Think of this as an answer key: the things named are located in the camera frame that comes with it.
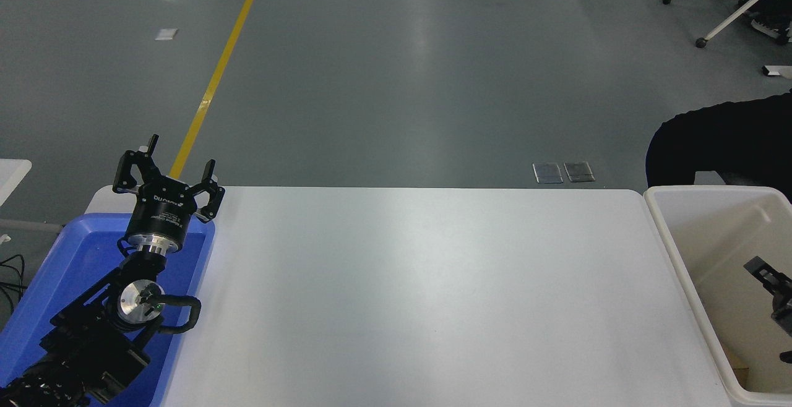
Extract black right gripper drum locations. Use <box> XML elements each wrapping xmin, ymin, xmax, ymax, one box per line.
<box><xmin>772</xmin><ymin>293</ymin><xmax>792</xmax><ymax>336</ymax></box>

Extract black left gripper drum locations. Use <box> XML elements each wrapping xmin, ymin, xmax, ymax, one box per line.
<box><xmin>126</xmin><ymin>177</ymin><xmax>198</xmax><ymax>245</ymax></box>

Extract large pale plastic bin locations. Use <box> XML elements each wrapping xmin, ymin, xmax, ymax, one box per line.
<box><xmin>643</xmin><ymin>186</ymin><xmax>792</xmax><ymax>407</ymax></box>

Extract blue plastic tray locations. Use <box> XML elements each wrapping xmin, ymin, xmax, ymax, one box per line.
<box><xmin>0</xmin><ymin>212</ymin><xmax>216</xmax><ymax>407</ymax></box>

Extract small white side table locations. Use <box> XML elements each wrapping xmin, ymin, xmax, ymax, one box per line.
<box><xmin>0</xmin><ymin>158</ymin><xmax>32</xmax><ymax>207</ymax></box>

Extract person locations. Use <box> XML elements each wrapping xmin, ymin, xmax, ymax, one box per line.
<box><xmin>645</xmin><ymin>90</ymin><xmax>792</xmax><ymax>204</ymax></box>

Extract silver floor plate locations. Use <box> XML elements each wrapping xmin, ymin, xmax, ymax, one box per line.
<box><xmin>564</xmin><ymin>161</ymin><xmax>595</xmax><ymax>182</ymax></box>
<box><xmin>533</xmin><ymin>163</ymin><xmax>564</xmax><ymax>184</ymax></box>

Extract person's shoe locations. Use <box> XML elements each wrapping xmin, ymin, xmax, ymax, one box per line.
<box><xmin>751</xmin><ymin>14</ymin><xmax>791</xmax><ymax>46</ymax></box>

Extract black floor cables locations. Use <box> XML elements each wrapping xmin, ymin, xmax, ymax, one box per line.
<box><xmin>0</xmin><ymin>254</ymin><xmax>27</xmax><ymax>309</ymax></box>

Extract white wheeled chair frame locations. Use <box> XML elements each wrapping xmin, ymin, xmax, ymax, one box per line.
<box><xmin>661</xmin><ymin>0</ymin><xmax>792</xmax><ymax>49</ymax></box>

